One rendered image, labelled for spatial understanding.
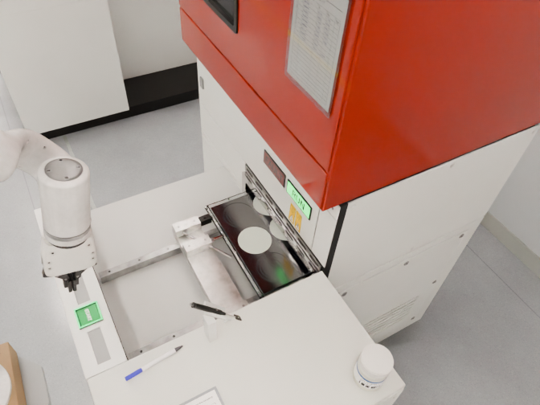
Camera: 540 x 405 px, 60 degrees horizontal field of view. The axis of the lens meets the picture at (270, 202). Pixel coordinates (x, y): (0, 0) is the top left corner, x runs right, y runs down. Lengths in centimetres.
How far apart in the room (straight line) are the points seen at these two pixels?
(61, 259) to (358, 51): 67
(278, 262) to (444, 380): 120
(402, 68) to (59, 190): 63
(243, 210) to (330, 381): 60
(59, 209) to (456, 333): 197
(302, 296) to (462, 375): 129
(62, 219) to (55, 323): 152
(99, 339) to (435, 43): 95
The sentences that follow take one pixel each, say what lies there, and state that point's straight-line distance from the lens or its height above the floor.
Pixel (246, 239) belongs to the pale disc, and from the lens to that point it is 139.
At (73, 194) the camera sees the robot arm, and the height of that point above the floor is 140.
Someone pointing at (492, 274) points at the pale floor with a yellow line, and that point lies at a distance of 274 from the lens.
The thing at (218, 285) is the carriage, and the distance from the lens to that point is 132.
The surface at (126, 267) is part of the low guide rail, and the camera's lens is 143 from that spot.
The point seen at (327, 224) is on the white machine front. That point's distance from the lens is 115.
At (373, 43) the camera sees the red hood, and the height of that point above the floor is 163.
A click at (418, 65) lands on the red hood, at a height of 156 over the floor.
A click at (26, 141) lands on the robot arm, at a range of 89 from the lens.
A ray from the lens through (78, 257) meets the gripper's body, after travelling 102.
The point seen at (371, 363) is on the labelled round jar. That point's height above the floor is 106.
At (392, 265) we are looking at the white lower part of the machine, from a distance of 155.
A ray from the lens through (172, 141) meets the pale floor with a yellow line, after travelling 309.
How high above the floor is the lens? 201
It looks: 48 degrees down
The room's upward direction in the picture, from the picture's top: 5 degrees clockwise
